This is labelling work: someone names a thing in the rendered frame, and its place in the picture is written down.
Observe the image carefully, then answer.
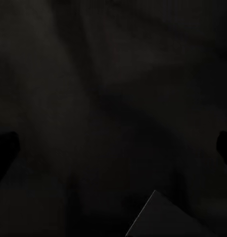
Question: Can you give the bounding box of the notebook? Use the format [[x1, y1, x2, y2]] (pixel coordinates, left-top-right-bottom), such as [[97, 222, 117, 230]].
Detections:
[[124, 190, 217, 237]]

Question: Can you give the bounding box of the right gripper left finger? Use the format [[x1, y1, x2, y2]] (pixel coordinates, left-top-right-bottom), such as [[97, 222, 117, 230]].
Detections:
[[0, 131, 20, 182]]

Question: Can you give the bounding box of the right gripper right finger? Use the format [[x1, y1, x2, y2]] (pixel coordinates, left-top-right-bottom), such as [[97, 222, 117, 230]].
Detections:
[[216, 131, 227, 163]]

